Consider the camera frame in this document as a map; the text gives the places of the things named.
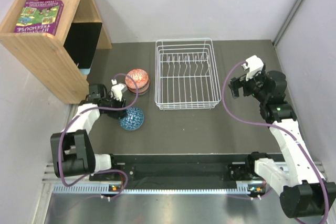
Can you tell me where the purple treehouse book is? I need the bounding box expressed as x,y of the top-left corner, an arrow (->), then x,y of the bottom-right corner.
14,0 -> 64,35

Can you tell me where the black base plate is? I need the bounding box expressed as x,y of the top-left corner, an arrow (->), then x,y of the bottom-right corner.
89,153 -> 287,189

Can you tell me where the aluminium rail frame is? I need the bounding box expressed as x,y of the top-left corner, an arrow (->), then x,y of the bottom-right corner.
41,159 -> 329,196

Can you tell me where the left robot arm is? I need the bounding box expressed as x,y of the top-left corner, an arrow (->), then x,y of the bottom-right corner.
50,80 -> 127,180

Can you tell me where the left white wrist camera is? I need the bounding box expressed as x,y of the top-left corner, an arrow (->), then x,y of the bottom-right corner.
110,79 -> 127,101

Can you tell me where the red patterned white bowl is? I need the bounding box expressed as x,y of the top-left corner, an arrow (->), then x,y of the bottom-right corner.
125,69 -> 149,89

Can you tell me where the white wire dish rack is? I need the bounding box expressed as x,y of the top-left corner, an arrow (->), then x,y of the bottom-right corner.
154,38 -> 222,110

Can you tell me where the dark bottom bowls stack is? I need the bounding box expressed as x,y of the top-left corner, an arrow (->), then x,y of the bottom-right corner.
128,82 -> 150,95

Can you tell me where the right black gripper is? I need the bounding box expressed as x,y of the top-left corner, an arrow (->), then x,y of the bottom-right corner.
228,70 -> 269,103

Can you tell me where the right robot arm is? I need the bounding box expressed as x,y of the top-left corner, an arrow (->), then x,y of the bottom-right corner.
224,70 -> 335,223

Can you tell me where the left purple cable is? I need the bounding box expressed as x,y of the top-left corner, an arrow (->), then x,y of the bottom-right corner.
58,73 -> 139,200

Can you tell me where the wooden shelf unit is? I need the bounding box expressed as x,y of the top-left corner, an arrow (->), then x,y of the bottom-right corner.
1,0 -> 102,104

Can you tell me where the blue patterned bowl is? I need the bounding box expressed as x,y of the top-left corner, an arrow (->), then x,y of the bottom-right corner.
119,107 -> 144,131

